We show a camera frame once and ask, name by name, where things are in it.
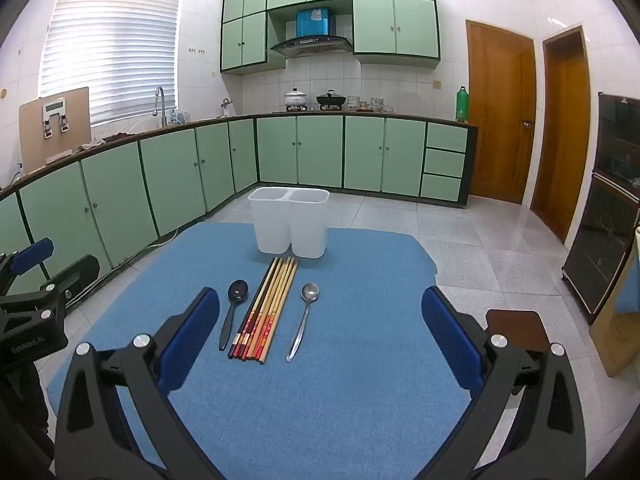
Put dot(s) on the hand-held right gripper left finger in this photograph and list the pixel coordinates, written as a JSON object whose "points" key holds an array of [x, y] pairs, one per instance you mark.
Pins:
{"points": [[192, 331]]}

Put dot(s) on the green base cabinets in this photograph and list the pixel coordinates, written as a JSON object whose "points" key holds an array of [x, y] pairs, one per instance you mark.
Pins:
{"points": [[320, 152]]}

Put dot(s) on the black wok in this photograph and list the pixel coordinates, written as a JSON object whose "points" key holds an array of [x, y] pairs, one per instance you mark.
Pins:
{"points": [[331, 100]]}

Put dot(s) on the blue cloth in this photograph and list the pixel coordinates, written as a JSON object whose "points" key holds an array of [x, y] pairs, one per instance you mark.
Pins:
{"points": [[630, 285]]}

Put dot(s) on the green wall cabinets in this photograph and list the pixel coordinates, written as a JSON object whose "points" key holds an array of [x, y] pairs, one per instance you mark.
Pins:
{"points": [[395, 25]]}

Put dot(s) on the white two-compartment utensil holder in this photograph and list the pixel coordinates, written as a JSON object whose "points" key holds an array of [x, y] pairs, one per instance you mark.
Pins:
{"points": [[290, 225]]}

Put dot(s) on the blue wrapped hood chimney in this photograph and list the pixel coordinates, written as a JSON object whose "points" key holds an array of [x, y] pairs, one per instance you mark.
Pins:
{"points": [[315, 22]]}

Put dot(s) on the black glass cabinet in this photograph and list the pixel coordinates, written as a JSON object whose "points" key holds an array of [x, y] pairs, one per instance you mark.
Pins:
{"points": [[605, 220]]}

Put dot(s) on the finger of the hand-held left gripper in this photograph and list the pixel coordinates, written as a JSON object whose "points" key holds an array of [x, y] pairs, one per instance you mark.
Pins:
{"points": [[80, 271], [32, 255]]}

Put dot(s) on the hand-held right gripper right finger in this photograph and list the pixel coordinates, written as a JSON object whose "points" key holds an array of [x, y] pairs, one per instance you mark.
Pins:
{"points": [[450, 341]]}

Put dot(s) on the silver metal spoon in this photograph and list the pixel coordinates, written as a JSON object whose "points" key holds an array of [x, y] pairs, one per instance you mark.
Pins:
{"points": [[310, 291]]}

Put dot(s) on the glass cup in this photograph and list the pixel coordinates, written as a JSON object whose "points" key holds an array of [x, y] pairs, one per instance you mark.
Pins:
{"points": [[376, 105]]}

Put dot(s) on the white cooking pot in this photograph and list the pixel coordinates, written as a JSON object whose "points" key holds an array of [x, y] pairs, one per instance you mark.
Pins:
{"points": [[295, 99]]}

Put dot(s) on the white window blind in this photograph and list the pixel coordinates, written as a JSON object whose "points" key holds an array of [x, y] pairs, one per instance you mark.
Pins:
{"points": [[110, 50]]}

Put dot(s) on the brown cardboard board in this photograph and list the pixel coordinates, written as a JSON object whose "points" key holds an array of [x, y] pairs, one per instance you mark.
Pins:
{"points": [[35, 150]]}

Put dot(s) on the black spoon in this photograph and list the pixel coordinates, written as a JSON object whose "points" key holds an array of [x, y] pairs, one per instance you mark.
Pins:
{"points": [[238, 292]]}

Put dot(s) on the chrome kitchen faucet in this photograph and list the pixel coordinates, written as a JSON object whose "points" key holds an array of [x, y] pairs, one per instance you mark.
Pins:
{"points": [[160, 97]]}

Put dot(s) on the black range hood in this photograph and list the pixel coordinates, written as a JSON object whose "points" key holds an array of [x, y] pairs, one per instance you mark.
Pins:
{"points": [[310, 45]]}

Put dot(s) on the dark cloth on counter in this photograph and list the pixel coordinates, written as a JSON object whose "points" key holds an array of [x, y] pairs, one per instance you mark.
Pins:
{"points": [[107, 139]]}

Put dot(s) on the plain wooden door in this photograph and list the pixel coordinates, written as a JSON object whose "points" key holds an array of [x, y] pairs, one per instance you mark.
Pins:
{"points": [[562, 135]]}

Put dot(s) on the row of chopsticks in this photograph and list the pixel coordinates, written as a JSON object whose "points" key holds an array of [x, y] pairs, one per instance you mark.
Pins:
{"points": [[265, 310]]}

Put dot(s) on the tan cardboard box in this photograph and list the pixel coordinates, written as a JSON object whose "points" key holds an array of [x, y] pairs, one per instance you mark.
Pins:
{"points": [[607, 340]]}

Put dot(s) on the green bottle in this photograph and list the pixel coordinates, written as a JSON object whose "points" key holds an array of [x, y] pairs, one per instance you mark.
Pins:
{"points": [[462, 105]]}

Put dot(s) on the brown wooden stool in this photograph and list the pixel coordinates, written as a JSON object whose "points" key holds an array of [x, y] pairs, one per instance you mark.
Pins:
{"points": [[515, 325]]}

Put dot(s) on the blue table mat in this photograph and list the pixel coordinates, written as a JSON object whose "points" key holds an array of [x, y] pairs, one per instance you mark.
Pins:
{"points": [[330, 395]]}

